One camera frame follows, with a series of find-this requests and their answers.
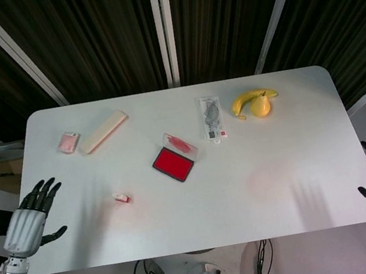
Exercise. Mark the white frame post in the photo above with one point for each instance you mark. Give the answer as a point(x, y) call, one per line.
point(163, 27)
point(16, 49)
point(276, 10)

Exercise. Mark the black curtain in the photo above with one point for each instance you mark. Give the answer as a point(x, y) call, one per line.
point(97, 35)

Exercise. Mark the red ink pad case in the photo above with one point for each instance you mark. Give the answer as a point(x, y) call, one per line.
point(175, 157)

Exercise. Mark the white block with red base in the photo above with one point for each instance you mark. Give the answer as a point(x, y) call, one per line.
point(123, 197)

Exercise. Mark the cream and pink pencil case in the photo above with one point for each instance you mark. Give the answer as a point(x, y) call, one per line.
point(103, 131)

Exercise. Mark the pink tissue pack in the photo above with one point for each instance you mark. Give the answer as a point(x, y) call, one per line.
point(68, 142)

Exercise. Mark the yellow banana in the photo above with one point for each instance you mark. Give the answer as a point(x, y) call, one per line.
point(247, 100)

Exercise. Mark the clear ruler set package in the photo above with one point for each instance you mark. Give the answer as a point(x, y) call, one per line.
point(211, 117)

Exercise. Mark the yellow pear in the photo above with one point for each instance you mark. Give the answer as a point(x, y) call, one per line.
point(260, 106)

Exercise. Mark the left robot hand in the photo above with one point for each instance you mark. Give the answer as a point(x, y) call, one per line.
point(25, 225)

